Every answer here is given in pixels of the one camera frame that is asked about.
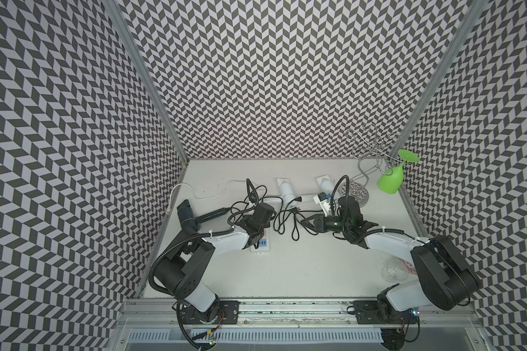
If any patterned ceramic plate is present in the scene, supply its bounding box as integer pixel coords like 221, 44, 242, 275
400, 259, 417, 275

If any silver wire glass rack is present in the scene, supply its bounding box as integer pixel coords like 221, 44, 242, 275
342, 126, 401, 206

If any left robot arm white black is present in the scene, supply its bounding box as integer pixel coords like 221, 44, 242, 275
148, 203, 275, 320

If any black hair dryer cable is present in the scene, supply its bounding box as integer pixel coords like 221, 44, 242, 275
225, 177, 269, 227

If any white power strip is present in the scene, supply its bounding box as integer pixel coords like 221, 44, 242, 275
250, 228, 271, 256

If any green plastic wine glass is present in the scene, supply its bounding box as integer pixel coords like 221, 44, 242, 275
376, 149, 420, 195

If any white power strip cable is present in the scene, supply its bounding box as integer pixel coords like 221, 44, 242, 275
166, 178, 249, 215

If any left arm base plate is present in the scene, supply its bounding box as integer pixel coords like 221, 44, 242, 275
178, 300, 240, 325

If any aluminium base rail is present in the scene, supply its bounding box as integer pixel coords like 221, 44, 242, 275
106, 298, 494, 350

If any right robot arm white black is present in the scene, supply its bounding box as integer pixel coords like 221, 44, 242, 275
303, 192, 482, 312

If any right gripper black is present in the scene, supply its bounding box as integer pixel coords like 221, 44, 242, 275
299, 213, 349, 233

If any clear wine glass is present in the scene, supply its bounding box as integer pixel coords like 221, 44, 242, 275
381, 258, 409, 283

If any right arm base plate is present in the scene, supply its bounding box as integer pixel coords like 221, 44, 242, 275
348, 300, 419, 326

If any white hair dryer right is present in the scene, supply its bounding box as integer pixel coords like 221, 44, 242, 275
300, 175, 341, 203

